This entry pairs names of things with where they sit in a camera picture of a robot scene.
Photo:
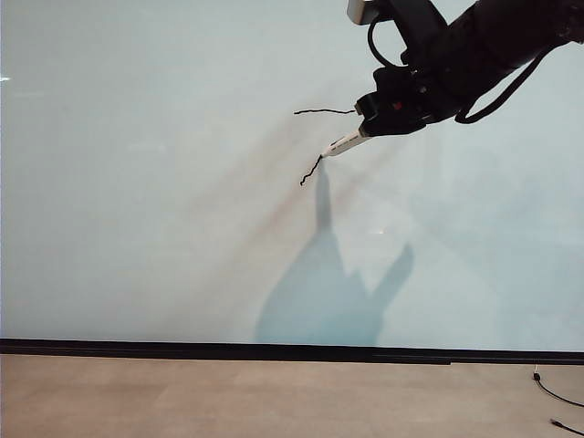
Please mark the white marker pen black tip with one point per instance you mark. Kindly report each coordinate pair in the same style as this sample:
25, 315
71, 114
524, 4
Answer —
344, 143

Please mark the white glossy whiteboard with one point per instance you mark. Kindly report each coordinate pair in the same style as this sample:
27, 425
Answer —
182, 182

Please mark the black whiteboard pen tray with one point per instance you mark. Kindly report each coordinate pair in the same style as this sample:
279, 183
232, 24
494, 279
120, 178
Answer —
228, 358

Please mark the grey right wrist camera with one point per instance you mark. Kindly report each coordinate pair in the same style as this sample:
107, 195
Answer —
362, 11

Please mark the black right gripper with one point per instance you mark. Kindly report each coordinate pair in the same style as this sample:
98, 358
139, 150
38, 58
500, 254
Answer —
410, 98

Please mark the black whiteboard frame rail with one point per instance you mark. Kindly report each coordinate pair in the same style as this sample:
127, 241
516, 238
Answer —
502, 355

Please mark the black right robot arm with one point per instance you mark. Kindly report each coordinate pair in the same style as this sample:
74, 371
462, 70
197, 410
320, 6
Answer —
493, 41

